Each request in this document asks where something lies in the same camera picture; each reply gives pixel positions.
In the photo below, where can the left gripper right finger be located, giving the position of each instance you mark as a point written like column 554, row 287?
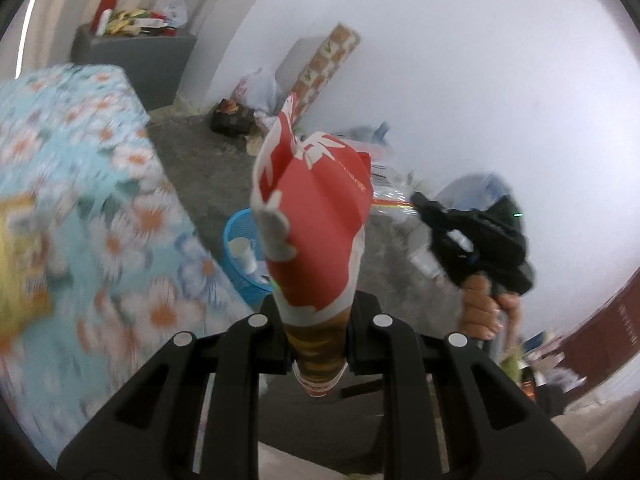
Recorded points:
column 449, row 411

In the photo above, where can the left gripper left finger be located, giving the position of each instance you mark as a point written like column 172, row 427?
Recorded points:
column 190, row 412

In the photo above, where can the clear zip plastic bag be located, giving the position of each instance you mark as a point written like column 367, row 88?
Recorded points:
column 391, row 197

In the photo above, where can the red white snack bag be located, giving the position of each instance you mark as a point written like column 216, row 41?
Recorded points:
column 311, row 201

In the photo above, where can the yellow snack wrapper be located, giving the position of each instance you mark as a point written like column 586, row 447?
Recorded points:
column 24, row 249

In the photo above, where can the white paper cup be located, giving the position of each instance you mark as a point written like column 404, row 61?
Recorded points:
column 242, row 252

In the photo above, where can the blue plastic trash basket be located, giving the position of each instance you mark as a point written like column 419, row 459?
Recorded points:
column 254, row 287

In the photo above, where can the person's right hand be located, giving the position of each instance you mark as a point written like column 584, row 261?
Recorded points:
column 484, row 316

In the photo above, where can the green sleeve cuff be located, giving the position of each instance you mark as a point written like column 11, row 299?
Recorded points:
column 511, row 365

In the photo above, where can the large water jug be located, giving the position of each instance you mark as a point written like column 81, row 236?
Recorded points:
column 369, row 134

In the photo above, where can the white plastic bag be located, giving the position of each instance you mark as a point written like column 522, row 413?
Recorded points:
column 258, row 91

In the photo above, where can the black box on floor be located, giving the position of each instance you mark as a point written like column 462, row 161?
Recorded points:
column 231, row 118

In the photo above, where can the grey bedside cabinet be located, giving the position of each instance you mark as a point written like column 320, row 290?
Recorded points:
column 154, row 65

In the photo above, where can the red thermos bottle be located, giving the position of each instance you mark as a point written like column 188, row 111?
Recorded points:
column 103, row 15

